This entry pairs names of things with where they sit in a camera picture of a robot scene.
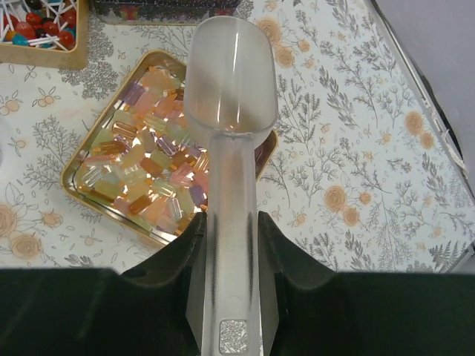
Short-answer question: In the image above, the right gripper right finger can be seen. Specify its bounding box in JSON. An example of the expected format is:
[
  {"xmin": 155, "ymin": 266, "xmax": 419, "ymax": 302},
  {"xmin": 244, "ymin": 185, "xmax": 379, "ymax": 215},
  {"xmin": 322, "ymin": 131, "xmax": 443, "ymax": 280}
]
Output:
[{"xmin": 258, "ymin": 211, "xmax": 338, "ymax": 355}]

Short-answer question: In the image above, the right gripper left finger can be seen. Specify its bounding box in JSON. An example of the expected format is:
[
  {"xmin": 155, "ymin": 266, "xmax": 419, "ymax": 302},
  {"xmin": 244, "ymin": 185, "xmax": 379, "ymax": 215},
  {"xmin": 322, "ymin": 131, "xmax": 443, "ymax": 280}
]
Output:
[{"xmin": 122, "ymin": 213, "xmax": 207, "ymax": 355}]

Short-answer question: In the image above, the clear plastic scoop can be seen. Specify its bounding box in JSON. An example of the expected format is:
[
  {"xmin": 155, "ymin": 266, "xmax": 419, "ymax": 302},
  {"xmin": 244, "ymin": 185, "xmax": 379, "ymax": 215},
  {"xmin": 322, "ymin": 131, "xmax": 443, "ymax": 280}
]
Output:
[{"xmin": 184, "ymin": 16, "xmax": 278, "ymax": 355}]

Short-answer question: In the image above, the tin of lollipops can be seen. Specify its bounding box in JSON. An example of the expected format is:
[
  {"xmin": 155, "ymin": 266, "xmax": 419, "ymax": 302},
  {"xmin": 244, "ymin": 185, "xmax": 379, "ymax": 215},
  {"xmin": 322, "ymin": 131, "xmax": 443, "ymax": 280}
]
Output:
[{"xmin": 1, "ymin": 1, "xmax": 89, "ymax": 70}]

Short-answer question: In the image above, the tin of star candies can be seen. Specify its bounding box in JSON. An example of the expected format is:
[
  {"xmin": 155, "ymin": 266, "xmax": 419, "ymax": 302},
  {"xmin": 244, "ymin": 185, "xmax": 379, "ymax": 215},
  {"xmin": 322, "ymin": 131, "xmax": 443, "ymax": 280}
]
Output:
[{"xmin": 90, "ymin": 0, "xmax": 240, "ymax": 25}]

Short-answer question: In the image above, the floral table mat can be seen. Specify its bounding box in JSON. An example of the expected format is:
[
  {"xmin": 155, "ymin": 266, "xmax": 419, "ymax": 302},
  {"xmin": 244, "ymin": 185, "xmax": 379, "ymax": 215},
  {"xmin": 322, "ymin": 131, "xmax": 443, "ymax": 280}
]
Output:
[{"xmin": 1, "ymin": 1, "xmax": 474, "ymax": 272}]

